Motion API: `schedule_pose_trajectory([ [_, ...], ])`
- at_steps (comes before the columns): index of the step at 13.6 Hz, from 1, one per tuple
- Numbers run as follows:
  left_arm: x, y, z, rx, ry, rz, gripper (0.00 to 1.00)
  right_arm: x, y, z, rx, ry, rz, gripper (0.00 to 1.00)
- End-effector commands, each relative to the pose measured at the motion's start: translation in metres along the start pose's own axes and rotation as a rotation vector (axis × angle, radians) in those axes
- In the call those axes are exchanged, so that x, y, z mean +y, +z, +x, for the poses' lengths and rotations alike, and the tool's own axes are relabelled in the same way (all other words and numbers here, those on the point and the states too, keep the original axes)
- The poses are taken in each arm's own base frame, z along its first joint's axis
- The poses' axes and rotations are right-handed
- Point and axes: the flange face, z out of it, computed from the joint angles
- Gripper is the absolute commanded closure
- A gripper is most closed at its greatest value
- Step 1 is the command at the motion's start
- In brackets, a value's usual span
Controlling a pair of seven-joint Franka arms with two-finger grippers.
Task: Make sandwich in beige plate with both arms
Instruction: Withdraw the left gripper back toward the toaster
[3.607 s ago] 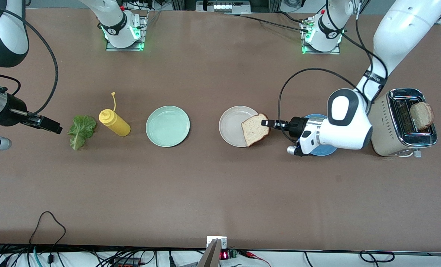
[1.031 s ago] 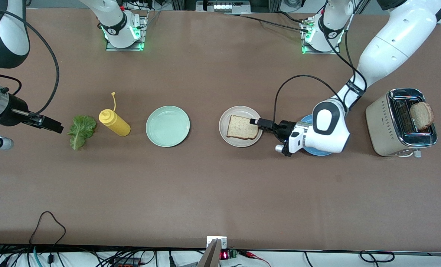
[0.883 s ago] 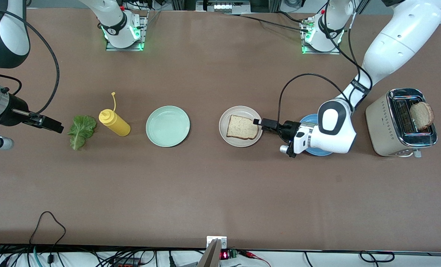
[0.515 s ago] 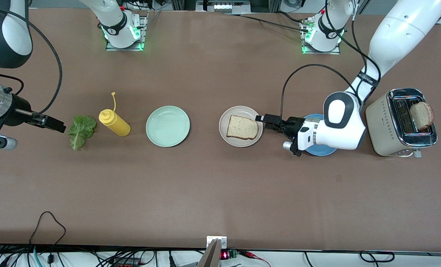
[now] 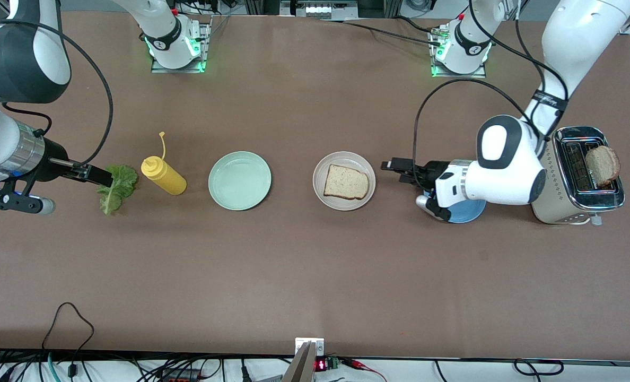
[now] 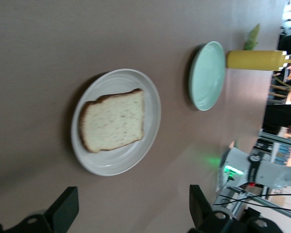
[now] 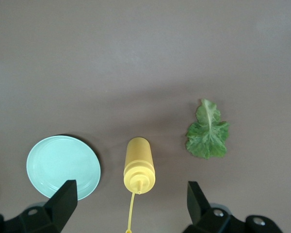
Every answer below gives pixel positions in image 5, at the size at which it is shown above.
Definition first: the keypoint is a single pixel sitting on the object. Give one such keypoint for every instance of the aluminium frame profile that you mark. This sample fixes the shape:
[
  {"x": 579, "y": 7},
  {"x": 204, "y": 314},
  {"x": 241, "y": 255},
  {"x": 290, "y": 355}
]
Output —
[{"x": 628, "y": 29}]

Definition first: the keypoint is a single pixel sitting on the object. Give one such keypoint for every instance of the green lettuce leaf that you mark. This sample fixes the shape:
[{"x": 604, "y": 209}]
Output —
[{"x": 121, "y": 188}]

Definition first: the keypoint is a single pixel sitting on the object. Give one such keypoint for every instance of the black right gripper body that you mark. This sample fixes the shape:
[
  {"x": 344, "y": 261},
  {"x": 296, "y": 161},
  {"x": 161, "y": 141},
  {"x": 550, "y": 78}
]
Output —
[{"x": 53, "y": 153}]

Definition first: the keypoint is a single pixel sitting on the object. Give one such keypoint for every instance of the toasted bread slice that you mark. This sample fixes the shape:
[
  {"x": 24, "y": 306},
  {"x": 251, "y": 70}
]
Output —
[
  {"x": 604, "y": 165},
  {"x": 347, "y": 183}
]

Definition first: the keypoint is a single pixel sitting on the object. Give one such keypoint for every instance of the grey metal camera bracket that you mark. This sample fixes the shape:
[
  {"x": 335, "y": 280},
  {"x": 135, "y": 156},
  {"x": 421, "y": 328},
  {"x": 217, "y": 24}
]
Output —
[{"x": 302, "y": 366}]

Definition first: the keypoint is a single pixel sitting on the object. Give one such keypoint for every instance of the red clip lead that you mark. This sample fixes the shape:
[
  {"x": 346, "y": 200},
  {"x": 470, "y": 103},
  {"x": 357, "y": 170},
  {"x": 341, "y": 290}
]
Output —
[{"x": 355, "y": 363}]

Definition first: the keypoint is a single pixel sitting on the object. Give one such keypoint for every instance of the blue plate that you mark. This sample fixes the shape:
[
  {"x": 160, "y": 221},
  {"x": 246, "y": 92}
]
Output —
[{"x": 466, "y": 212}]

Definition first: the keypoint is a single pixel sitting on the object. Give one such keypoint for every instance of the beige plate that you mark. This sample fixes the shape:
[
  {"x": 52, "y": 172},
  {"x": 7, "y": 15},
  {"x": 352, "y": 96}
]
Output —
[{"x": 317, "y": 180}]

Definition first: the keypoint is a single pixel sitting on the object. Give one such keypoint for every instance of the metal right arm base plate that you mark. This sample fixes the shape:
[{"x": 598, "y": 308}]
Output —
[{"x": 158, "y": 69}]

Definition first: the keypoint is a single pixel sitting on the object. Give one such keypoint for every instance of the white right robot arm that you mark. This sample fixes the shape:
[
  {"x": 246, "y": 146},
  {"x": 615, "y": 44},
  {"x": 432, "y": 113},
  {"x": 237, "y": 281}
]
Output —
[{"x": 28, "y": 53}]

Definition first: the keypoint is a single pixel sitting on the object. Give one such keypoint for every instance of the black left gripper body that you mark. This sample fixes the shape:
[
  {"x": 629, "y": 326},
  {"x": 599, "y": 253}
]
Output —
[{"x": 436, "y": 171}]

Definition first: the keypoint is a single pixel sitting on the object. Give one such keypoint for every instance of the yellow mustard squeeze bottle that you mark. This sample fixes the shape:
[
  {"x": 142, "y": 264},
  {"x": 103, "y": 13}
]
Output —
[{"x": 166, "y": 180}]

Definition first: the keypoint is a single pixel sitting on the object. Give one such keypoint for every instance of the beige chrome toaster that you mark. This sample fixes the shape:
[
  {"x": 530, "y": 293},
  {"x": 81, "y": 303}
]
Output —
[{"x": 559, "y": 201}]

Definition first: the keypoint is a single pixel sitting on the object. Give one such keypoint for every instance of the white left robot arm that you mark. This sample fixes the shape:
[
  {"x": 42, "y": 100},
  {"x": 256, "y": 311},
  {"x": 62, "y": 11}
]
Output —
[{"x": 506, "y": 175}]

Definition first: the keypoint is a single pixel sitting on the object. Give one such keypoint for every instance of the device with white lights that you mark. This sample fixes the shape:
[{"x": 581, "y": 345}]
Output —
[{"x": 317, "y": 9}]

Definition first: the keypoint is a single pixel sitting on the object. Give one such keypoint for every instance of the pale green plate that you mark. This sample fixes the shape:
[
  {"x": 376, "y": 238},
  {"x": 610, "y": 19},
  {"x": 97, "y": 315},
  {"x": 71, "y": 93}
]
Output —
[{"x": 239, "y": 180}]

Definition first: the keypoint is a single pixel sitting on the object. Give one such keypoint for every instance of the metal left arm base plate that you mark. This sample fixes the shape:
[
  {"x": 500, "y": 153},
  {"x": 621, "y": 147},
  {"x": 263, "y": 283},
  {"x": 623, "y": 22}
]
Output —
[{"x": 442, "y": 75}]

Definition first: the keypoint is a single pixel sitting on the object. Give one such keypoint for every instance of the circuit board with red display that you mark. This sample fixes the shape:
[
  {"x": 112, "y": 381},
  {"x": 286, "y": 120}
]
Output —
[{"x": 321, "y": 365}]

